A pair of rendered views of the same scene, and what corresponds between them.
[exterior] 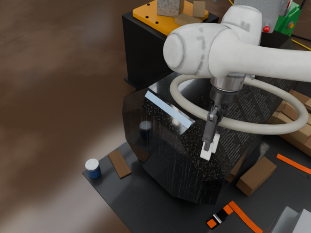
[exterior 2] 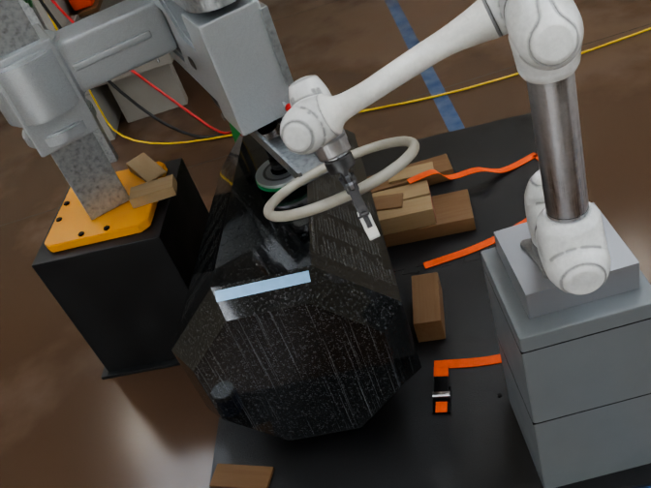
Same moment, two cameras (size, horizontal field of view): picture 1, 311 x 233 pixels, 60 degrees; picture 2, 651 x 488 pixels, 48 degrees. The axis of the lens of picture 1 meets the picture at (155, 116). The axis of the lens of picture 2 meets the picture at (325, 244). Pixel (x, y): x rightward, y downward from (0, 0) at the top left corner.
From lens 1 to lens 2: 1.14 m
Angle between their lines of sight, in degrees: 27
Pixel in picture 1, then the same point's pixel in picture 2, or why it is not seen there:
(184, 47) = (306, 125)
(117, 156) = (229, 472)
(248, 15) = (312, 82)
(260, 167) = (420, 290)
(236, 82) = (344, 139)
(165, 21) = (118, 217)
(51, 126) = not seen: outside the picture
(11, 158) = not seen: outside the picture
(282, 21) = not seen: hidden behind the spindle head
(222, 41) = (325, 104)
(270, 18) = (282, 95)
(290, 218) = (495, 257)
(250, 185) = (434, 319)
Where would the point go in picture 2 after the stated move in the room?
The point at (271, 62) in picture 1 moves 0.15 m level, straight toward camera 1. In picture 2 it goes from (368, 90) to (393, 117)
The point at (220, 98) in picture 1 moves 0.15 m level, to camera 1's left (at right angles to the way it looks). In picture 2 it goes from (343, 165) to (302, 199)
